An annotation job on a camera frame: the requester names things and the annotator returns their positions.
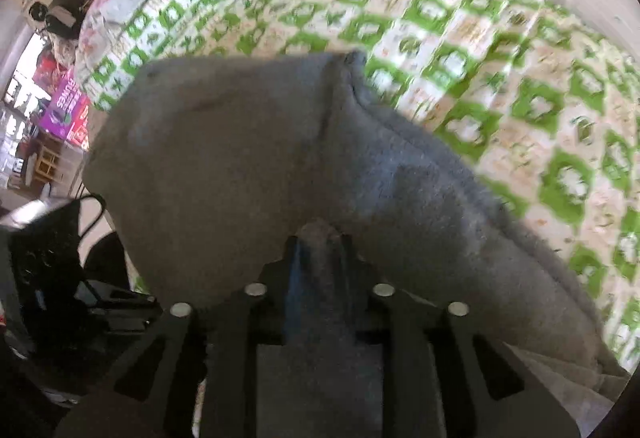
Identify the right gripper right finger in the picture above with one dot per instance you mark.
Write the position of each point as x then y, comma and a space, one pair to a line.
440, 376

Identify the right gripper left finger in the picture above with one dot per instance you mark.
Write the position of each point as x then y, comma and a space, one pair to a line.
151, 390

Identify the purple printed box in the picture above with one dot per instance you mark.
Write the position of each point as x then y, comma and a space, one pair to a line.
66, 115

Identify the grey sweatpants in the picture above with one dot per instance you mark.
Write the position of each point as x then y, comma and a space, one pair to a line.
207, 165

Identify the cluttered white shelf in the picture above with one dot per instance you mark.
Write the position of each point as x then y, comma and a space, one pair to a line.
32, 161

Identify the green white patterned quilt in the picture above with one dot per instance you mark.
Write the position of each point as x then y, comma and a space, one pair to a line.
542, 107

